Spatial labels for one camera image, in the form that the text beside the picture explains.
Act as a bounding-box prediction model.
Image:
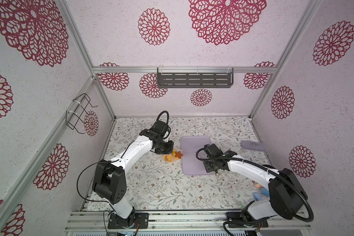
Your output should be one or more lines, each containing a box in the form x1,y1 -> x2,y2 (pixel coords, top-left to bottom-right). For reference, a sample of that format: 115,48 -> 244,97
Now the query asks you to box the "clear resealable bag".
163,149 -> 183,162

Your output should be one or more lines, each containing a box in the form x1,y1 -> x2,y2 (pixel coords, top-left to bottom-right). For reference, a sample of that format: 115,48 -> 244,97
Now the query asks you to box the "star chocolate cookie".
175,151 -> 183,159

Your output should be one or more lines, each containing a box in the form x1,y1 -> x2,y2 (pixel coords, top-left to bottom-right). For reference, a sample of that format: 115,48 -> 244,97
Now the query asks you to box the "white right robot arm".
195,144 -> 314,225

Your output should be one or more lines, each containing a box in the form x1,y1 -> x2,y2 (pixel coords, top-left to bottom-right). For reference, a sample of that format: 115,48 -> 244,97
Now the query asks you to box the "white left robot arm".
92,120 -> 174,228

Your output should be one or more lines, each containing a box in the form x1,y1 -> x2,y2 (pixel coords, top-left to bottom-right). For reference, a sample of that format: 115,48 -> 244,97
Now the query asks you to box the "lavender plastic tray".
180,136 -> 213,176

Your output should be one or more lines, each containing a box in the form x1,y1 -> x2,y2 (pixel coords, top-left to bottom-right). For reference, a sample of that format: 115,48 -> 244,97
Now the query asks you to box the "grey fabric glasses case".
241,140 -> 266,151

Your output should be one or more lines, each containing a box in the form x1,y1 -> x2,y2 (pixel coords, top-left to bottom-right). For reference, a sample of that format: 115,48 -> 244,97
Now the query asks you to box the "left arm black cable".
155,110 -> 170,139

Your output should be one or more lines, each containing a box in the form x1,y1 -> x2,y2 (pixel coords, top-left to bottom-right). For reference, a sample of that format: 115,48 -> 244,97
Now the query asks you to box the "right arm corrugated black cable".
195,144 -> 315,223

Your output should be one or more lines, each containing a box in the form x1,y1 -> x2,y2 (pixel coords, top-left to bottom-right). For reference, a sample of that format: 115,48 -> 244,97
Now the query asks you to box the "grey slotted wall shelf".
156,68 -> 234,89

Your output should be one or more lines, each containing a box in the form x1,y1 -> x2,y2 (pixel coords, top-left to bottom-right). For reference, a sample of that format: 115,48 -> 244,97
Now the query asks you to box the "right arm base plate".
226,211 -> 269,228

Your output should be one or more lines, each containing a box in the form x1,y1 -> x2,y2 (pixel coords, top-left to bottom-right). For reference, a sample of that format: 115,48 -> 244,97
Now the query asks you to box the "black wire wall rack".
65,93 -> 99,137

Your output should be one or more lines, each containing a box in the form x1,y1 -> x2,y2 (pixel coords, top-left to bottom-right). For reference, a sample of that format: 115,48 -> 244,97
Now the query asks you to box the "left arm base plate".
108,212 -> 149,230

